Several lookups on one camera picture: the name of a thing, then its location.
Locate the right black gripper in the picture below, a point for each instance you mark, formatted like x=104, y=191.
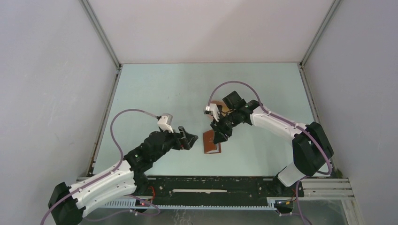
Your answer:
x=220, y=131

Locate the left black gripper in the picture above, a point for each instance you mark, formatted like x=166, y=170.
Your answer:
x=183, y=140

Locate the brown leather card holder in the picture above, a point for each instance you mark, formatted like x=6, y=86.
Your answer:
x=208, y=143

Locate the pink oval tray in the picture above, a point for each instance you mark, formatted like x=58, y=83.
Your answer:
x=222, y=107

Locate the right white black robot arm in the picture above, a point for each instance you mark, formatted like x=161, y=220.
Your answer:
x=310, y=146

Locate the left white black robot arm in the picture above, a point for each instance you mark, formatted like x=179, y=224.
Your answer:
x=68, y=205

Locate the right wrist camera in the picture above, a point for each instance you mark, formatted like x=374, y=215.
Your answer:
x=212, y=110

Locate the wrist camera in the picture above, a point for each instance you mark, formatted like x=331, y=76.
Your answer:
x=164, y=123
x=212, y=110

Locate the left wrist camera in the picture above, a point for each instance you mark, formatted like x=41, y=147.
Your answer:
x=164, y=123

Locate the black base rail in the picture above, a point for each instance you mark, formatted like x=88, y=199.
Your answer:
x=216, y=191

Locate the aluminium frame rail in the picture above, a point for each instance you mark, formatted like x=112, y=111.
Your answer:
x=87, y=7

